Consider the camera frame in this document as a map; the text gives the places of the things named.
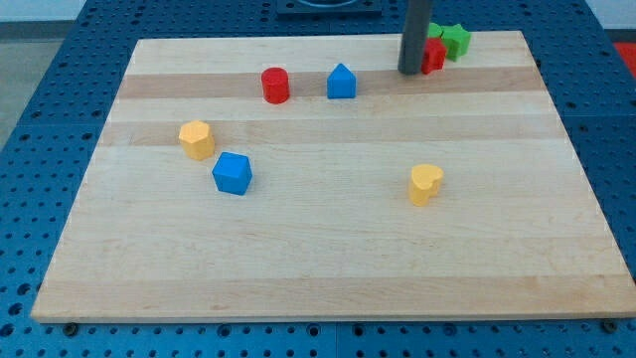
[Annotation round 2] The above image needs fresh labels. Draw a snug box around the yellow hexagon block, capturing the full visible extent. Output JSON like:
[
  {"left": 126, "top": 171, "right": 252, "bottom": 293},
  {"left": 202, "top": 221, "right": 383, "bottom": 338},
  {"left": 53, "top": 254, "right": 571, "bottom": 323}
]
[{"left": 178, "top": 120, "right": 215, "bottom": 161}]

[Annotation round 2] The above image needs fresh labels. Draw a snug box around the green star block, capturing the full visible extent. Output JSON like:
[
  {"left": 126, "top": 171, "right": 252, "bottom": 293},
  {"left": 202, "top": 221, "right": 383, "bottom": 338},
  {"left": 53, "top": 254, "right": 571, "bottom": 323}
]
[{"left": 441, "top": 24, "right": 471, "bottom": 62}]

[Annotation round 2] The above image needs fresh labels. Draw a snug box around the wooden board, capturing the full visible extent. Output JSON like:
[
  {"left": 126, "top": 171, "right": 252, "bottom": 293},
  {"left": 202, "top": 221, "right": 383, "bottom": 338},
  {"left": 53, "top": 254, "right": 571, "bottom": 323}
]
[{"left": 32, "top": 31, "right": 635, "bottom": 323}]

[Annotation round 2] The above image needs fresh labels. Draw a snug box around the green block behind rod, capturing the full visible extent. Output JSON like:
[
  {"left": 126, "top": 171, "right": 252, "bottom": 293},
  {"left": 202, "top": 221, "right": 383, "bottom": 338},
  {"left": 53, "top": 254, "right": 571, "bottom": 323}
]
[{"left": 427, "top": 22, "right": 443, "bottom": 38}]

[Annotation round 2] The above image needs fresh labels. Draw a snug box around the yellow heart block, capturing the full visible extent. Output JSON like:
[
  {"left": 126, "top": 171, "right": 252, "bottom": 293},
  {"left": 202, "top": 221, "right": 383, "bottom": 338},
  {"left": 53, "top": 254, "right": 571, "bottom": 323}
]
[{"left": 407, "top": 164, "right": 444, "bottom": 207}]

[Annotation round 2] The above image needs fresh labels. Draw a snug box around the red cylinder block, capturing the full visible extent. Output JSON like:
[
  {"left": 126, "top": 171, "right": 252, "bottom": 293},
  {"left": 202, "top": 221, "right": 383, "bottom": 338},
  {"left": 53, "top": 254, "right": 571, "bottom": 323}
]
[{"left": 260, "top": 67, "right": 290, "bottom": 104}]

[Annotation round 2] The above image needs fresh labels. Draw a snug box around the blue cube block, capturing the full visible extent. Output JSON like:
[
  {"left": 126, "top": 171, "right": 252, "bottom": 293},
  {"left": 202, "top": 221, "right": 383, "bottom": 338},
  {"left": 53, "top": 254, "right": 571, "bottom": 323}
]
[{"left": 212, "top": 152, "right": 252, "bottom": 196}]

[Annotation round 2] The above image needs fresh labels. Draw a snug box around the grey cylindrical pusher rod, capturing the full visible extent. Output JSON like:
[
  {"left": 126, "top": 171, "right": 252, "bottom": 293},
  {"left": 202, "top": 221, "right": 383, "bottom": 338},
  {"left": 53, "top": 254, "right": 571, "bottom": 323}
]
[{"left": 397, "top": 0, "right": 433, "bottom": 76}]

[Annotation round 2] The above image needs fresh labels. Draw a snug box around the blue triangle house block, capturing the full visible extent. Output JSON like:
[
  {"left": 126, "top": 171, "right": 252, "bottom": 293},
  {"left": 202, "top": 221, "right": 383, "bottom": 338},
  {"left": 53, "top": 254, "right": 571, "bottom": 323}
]
[{"left": 327, "top": 64, "right": 357, "bottom": 99}]

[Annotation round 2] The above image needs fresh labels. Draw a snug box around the red star block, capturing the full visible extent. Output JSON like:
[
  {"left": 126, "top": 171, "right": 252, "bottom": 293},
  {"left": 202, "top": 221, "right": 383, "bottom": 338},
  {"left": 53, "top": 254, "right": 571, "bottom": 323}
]
[{"left": 420, "top": 38, "right": 447, "bottom": 75}]

